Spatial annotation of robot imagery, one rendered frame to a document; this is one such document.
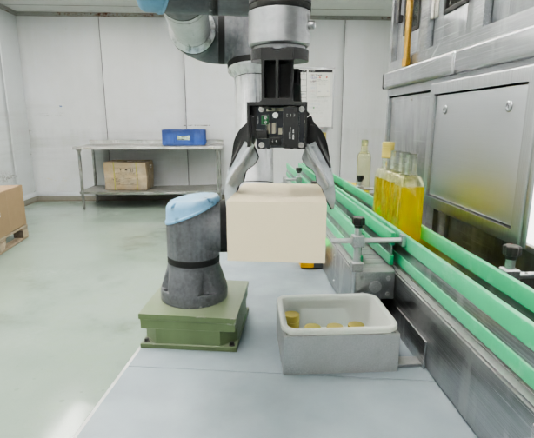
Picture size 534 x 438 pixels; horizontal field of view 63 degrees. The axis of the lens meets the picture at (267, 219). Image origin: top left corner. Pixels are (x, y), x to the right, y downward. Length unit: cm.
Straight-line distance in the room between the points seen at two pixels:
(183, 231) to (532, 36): 76
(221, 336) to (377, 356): 32
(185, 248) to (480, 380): 59
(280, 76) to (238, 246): 21
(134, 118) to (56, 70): 128
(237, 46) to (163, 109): 603
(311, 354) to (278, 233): 38
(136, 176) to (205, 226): 559
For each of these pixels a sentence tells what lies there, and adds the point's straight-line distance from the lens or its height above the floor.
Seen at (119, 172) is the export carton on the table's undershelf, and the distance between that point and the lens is 656.
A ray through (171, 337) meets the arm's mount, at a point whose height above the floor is 78.
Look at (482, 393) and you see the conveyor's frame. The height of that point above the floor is 83.
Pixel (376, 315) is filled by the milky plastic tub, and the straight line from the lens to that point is 98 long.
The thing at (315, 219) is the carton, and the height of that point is 110.
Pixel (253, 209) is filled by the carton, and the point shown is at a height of 111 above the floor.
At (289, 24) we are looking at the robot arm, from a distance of 55.
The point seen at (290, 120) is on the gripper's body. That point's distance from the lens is 52.
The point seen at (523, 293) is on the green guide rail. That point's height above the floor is 95.
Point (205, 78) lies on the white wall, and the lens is 697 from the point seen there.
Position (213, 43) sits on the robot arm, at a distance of 101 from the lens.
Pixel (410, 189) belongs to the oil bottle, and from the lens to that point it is 110.
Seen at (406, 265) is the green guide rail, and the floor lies 90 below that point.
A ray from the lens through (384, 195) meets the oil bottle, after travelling 122.
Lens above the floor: 122
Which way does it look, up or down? 13 degrees down
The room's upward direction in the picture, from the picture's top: straight up
